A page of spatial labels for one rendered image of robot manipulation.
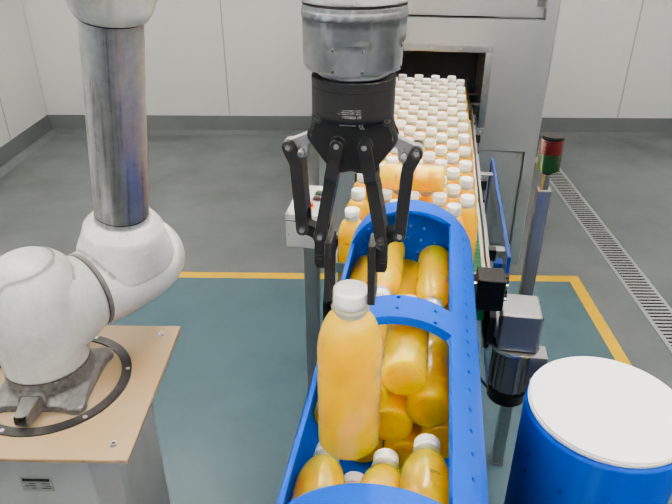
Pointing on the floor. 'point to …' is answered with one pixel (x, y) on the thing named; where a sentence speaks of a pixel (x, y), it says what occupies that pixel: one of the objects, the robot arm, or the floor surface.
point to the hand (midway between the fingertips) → (351, 269)
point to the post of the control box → (311, 310)
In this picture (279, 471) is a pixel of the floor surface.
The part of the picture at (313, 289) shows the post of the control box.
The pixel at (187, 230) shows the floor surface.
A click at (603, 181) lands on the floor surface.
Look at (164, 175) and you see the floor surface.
